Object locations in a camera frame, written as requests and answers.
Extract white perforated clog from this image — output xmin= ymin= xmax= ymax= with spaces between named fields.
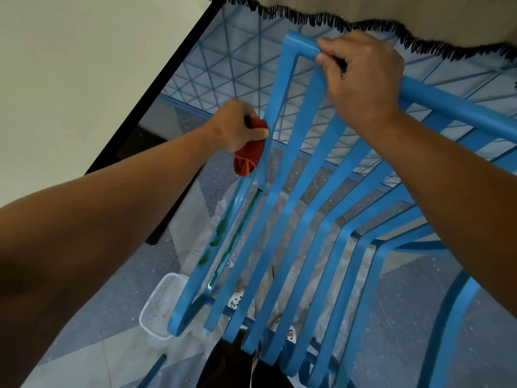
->
xmin=228 ymin=289 xmax=256 ymax=320
xmin=270 ymin=317 xmax=298 ymax=344

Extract clear plastic sheet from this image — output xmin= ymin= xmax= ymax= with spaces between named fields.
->
xmin=146 ymin=189 xmax=445 ymax=388

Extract red cloth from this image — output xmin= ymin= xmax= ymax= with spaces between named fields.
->
xmin=233 ymin=111 xmax=269 ymax=177

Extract white plastic basket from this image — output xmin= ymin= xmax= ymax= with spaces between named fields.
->
xmin=139 ymin=272 xmax=190 ymax=341

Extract person's left hand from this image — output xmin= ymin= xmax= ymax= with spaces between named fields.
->
xmin=203 ymin=99 xmax=270 ymax=153

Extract person's right forearm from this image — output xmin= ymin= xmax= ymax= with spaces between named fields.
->
xmin=359 ymin=109 xmax=517 ymax=318

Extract person's left forearm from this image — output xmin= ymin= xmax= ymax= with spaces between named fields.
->
xmin=0 ymin=124 xmax=219 ymax=388

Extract dark brown trousers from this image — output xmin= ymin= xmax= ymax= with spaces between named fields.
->
xmin=196 ymin=330 xmax=295 ymax=388

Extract person's right hand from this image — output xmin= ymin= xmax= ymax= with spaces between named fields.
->
xmin=316 ymin=30 xmax=406 ymax=136

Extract blue slatted metal chair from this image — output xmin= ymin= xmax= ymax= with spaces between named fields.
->
xmin=137 ymin=30 xmax=517 ymax=388

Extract black metal frame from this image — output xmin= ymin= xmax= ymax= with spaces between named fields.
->
xmin=85 ymin=0 xmax=228 ymax=246

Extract beige cloth with black fringe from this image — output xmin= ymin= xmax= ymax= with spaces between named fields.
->
xmin=207 ymin=0 xmax=517 ymax=63

